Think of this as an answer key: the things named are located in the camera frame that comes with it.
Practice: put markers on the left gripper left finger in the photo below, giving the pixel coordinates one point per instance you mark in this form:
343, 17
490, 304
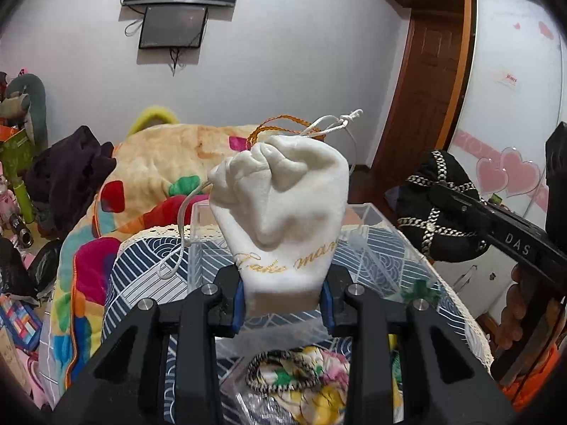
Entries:
124, 381

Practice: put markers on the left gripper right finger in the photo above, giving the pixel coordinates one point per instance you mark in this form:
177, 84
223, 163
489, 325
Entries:
443, 382

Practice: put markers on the black hat with chain pattern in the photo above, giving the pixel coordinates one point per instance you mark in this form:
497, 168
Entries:
426, 220

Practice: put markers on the white drawstring pouch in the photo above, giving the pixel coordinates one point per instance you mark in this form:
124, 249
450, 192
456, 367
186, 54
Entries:
280, 206

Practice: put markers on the person's right hand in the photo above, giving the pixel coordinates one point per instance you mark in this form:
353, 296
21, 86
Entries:
509, 329

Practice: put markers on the clear plastic storage bin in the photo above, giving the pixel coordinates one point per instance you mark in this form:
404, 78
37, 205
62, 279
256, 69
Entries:
374, 252

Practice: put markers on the floral fabric scrunchie bag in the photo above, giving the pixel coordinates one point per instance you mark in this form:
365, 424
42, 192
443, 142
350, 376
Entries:
310, 383

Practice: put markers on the blue white patterned tablecloth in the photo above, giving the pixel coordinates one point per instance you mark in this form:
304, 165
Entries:
152, 265

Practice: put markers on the brown wooden door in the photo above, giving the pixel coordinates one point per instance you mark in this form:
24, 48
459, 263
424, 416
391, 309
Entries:
423, 91

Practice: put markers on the dark purple clothing pile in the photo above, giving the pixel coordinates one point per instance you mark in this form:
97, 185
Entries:
64, 179

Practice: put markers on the colourful beige blanket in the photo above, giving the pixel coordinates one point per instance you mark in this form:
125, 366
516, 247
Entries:
155, 169

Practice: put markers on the grey dinosaur plush toy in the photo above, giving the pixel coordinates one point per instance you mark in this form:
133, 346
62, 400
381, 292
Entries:
23, 106

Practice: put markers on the small black wall monitor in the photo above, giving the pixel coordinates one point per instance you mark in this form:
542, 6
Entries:
173, 26

